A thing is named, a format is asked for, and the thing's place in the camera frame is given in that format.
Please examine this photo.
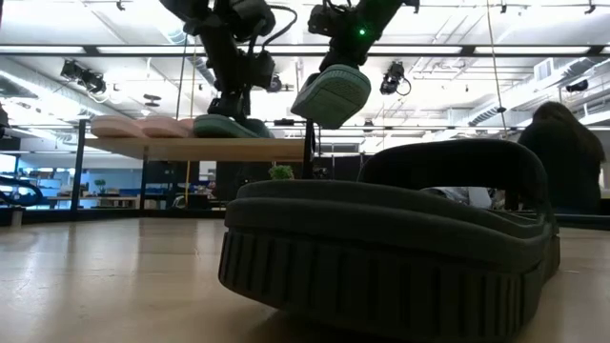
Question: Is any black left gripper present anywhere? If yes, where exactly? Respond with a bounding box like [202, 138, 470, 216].
[208, 47, 257, 120]

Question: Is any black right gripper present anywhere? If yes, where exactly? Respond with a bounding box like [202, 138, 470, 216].
[316, 17, 383, 73]

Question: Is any dark green rubber slide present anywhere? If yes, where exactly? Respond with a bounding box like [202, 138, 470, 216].
[217, 138, 562, 342]

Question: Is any person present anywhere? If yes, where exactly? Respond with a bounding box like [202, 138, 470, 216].
[516, 100, 607, 216]

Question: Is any teal rubber slide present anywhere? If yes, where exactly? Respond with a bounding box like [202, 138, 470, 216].
[192, 113, 274, 140]
[290, 63, 373, 131]

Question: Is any yellow hanging cord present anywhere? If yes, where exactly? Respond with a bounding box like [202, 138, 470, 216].
[484, 0, 509, 140]

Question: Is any small green potted plant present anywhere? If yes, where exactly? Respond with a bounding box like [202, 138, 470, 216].
[267, 164, 295, 182]

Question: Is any wooden shelf with black frame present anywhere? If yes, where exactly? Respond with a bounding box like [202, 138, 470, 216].
[70, 117, 319, 214]

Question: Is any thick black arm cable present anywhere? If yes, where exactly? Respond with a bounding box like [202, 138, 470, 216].
[0, 174, 45, 209]

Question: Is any black ceiling-mounted camera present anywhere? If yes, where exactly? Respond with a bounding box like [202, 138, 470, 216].
[379, 60, 413, 97]

